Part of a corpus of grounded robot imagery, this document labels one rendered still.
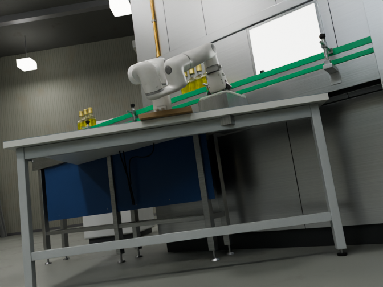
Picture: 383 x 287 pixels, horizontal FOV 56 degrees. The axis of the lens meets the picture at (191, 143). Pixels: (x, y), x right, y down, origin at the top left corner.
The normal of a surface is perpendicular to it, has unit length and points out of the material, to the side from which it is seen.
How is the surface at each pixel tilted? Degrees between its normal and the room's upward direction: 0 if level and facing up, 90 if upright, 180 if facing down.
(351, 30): 90
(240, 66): 90
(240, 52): 90
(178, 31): 90
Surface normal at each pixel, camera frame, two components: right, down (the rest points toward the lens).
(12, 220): -0.07, -0.15
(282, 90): -0.58, -0.04
